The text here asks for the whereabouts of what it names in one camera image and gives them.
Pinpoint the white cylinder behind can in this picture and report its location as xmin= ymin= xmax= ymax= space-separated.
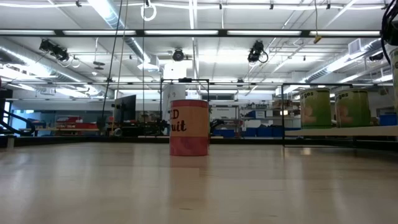
xmin=161 ymin=83 xmax=187 ymax=127

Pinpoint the black background monitor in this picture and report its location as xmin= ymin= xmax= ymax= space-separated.
xmin=112 ymin=94 xmax=137 ymax=124

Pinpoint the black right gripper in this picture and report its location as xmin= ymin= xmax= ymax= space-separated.
xmin=385 ymin=17 xmax=398 ymax=48

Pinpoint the black aluminium table frame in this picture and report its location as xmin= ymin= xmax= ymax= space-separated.
xmin=0 ymin=134 xmax=398 ymax=152

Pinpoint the wooden shelf with wire frame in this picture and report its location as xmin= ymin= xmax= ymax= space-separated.
xmin=281 ymin=83 xmax=398 ymax=147

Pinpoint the red storage box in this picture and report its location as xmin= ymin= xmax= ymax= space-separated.
xmin=55 ymin=116 xmax=99 ymax=131

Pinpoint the background storage shelving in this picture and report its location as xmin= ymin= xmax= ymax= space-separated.
xmin=238 ymin=98 xmax=301 ymax=138

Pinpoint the black hanging cable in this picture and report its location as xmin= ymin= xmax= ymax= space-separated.
xmin=99 ymin=0 xmax=124 ymax=135

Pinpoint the green label tin can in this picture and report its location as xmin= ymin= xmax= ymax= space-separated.
xmin=334 ymin=88 xmax=371 ymax=129
xmin=298 ymin=88 xmax=332 ymax=130

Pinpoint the blue storage bin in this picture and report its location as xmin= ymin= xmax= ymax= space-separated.
xmin=379 ymin=113 xmax=398 ymax=127
xmin=212 ymin=128 xmax=236 ymax=139
xmin=244 ymin=125 xmax=302 ymax=139

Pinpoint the yellow hanging plug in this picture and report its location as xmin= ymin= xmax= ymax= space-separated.
xmin=313 ymin=0 xmax=323 ymax=45

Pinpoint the white cable ring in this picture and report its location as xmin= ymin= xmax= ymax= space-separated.
xmin=139 ymin=1 xmax=158 ymax=22

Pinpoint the black overhead camera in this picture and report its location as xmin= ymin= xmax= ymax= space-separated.
xmin=172 ymin=48 xmax=185 ymax=62

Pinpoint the black overhead light beam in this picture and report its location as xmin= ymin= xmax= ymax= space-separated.
xmin=0 ymin=29 xmax=382 ymax=39

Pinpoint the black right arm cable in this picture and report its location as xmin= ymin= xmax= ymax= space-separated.
xmin=380 ymin=0 xmax=398 ymax=66

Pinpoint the black ceiling-hung device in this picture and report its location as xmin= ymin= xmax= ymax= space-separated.
xmin=247 ymin=39 xmax=269 ymax=64
xmin=39 ymin=39 xmax=70 ymax=62

